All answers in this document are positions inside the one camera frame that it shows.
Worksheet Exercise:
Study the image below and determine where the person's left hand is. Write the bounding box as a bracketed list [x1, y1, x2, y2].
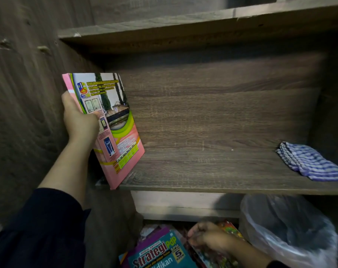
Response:
[61, 91, 101, 147]

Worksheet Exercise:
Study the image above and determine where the person's right hand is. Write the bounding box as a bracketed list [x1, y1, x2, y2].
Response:
[187, 222, 237, 253]

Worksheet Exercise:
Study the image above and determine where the colourful picture book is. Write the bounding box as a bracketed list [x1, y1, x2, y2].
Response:
[189, 220, 243, 268]

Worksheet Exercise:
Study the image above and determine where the pink green softcover book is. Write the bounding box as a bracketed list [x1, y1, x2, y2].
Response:
[62, 73, 145, 190]

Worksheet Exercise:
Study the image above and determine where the person's left forearm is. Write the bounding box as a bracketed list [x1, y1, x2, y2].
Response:
[0, 139, 96, 268]

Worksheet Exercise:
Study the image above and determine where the person's right forearm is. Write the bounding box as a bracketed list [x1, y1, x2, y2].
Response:
[228, 238, 290, 268]

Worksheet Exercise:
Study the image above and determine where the teal purple workbook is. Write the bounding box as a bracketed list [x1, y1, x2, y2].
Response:
[119, 227, 199, 268]

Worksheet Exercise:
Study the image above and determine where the translucent plastic bag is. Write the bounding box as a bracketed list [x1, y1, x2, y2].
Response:
[239, 194, 338, 268]

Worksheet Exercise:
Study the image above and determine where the grey-brown wooden bookshelf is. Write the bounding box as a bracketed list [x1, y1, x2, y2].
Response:
[0, 0, 338, 268]

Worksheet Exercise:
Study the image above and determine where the blue white striped cloth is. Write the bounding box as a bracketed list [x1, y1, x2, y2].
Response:
[276, 141, 338, 182]

